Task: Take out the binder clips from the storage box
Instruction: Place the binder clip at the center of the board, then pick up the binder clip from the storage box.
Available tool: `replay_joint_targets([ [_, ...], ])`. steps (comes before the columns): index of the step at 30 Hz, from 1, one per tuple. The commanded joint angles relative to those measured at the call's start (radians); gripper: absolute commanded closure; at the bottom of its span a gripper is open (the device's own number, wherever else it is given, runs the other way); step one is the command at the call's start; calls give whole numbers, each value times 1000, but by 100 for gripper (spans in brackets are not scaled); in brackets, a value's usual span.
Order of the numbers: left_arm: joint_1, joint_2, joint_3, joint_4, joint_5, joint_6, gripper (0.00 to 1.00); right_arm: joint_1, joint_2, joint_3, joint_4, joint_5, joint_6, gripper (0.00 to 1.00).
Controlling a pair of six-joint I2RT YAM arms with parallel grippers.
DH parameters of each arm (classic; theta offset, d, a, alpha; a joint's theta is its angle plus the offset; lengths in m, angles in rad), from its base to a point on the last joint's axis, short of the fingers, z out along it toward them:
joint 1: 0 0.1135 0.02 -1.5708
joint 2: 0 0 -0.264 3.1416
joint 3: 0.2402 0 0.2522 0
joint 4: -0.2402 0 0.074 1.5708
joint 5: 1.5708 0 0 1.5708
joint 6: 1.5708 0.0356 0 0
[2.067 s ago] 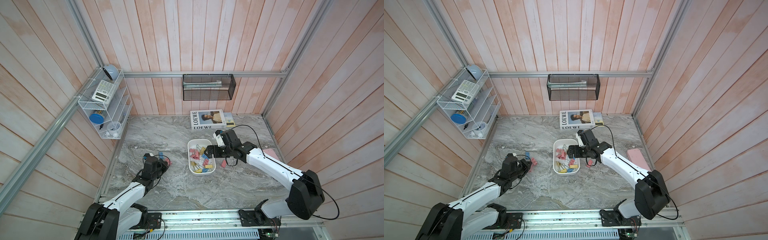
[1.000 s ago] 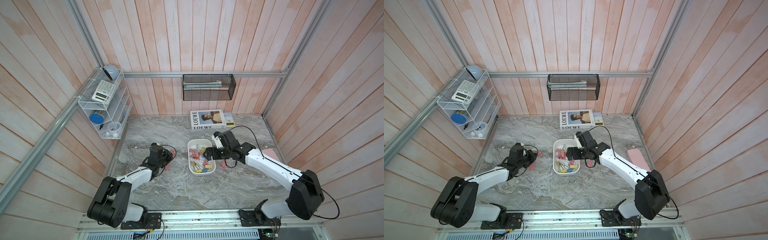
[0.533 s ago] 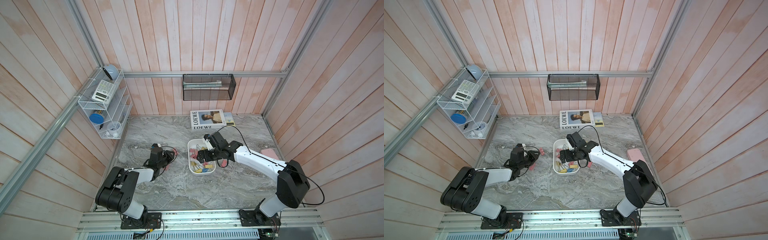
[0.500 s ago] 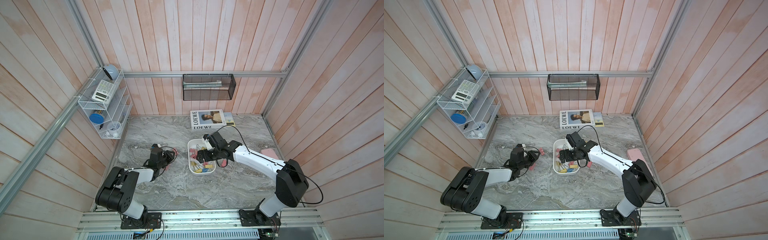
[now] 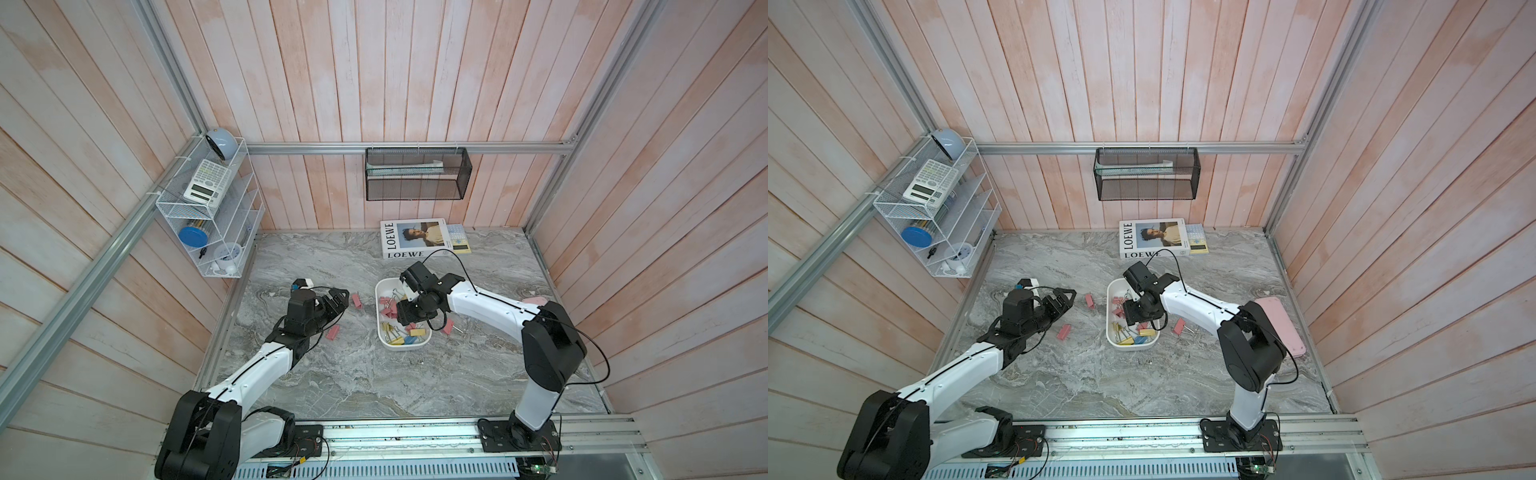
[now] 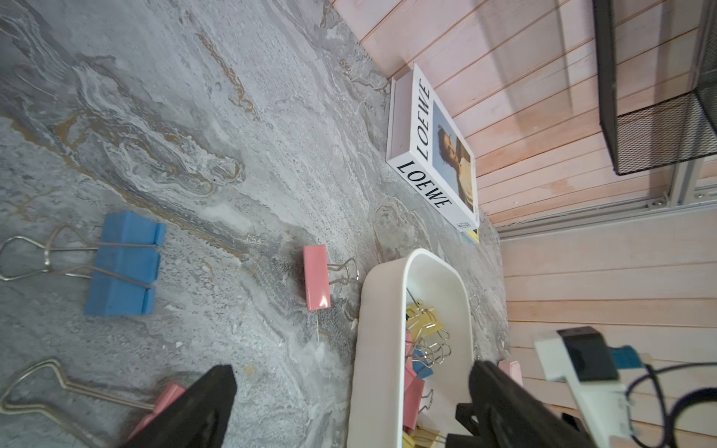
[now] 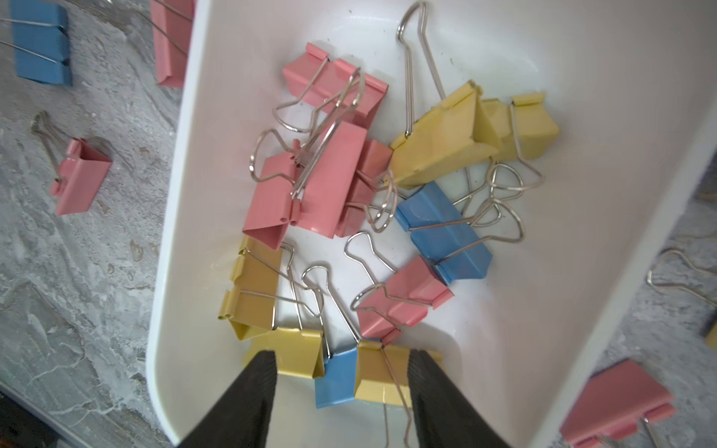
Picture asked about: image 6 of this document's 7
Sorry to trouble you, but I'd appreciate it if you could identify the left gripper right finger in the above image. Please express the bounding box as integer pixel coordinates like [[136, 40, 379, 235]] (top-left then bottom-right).
[[446, 360, 595, 447]]

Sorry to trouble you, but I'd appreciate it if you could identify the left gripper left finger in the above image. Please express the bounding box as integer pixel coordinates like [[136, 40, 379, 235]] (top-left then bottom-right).
[[124, 365, 237, 447]]

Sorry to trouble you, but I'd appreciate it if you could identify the white storage box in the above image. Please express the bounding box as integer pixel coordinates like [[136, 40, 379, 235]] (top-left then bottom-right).
[[347, 248, 474, 447]]

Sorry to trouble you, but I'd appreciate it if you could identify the blue binder clip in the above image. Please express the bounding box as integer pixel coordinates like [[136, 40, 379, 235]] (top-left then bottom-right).
[[1, 211, 166, 317]]

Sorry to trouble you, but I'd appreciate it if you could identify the small pink binder clip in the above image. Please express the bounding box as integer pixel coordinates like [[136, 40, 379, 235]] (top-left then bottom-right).
[[302, 245, 360, 311]]

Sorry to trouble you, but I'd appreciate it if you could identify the white Loewe book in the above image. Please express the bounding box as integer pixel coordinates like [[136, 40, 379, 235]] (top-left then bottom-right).
[[387, 65, 480, 231]]

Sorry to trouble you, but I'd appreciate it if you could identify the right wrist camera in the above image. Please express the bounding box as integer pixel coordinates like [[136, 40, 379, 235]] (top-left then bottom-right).
[[532, 326, 646, 447]]

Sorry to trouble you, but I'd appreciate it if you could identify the black mesh wall basket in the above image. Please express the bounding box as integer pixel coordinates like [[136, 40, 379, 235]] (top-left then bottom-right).
[[593, 1, 716, 177]]

